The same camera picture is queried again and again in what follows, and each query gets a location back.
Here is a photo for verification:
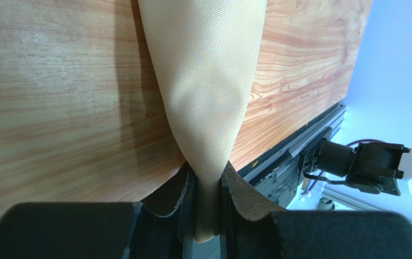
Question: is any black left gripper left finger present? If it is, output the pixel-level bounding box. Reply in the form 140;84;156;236
0;163;196;258

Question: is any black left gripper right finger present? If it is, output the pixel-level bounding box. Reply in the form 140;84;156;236
220;163;412;258

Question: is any beige cloth napkin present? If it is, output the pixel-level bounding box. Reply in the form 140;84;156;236
139;1;267;243

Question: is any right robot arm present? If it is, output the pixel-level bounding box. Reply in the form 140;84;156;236
299;138;412;196

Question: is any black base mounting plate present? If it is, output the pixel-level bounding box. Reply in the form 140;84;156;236
238;103;346;208

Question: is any aluminium frame rail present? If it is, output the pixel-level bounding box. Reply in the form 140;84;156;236
242;106;412;241

